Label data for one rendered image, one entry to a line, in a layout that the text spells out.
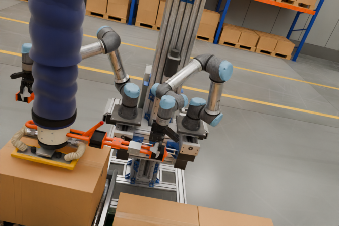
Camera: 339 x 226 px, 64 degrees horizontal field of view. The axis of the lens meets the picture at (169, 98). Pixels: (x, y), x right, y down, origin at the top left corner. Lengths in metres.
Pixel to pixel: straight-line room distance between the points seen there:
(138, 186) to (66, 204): 1.08
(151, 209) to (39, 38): 1.38
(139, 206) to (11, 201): 0.82
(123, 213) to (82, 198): 0.48
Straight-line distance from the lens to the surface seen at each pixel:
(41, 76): 1.41
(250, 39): 9.14
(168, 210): 2.13
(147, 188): 2.68
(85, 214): 1.76
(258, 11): 10.36
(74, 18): 1.29
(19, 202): 1.85
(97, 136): 1.60
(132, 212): 2.07
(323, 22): 11.42
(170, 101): 1.38
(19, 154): 1.70
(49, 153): 1.64
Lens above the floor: 2.16
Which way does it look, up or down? 28 degrees down
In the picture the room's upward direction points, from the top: 15 degrees clockwise
